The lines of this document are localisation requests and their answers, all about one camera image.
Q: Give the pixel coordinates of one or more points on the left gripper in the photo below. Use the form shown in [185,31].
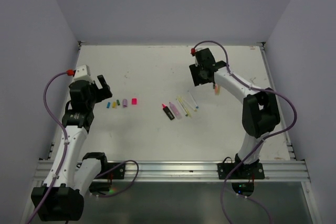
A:
[103,93]

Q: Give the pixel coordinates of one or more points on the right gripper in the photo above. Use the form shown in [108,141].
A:
[197,80]

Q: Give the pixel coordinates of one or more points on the lilac highlighter cap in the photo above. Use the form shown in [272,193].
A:
[124,103]

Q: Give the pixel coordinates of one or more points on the orange clear pen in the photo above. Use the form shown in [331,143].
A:
[217,89]

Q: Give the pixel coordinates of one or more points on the pink highlighter cap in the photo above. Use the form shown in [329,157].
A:
[134,101]

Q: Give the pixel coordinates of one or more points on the yellow clear pen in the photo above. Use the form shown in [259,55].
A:
[184,106]

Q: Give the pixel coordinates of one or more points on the white blue marker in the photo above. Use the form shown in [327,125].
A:
[194,101]

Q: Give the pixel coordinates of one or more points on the white green marker body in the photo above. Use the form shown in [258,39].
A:
[182,108]

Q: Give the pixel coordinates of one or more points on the lilac highlighter body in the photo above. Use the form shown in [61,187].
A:
[175,110]

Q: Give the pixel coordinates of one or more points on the black pink highlighter body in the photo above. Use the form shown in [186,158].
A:
[168,112]

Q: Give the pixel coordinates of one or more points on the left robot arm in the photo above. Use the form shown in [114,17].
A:
[61,195]

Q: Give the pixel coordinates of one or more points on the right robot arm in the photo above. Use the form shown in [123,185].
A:
[260,114]

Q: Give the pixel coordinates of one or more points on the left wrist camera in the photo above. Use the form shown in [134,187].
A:
[82,73]

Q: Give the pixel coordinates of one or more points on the aluminium front rail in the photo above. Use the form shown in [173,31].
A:
[208,171]

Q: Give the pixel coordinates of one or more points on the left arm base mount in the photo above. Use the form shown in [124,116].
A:
[110,174]

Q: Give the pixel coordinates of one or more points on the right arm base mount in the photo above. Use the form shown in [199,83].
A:
[249,172]

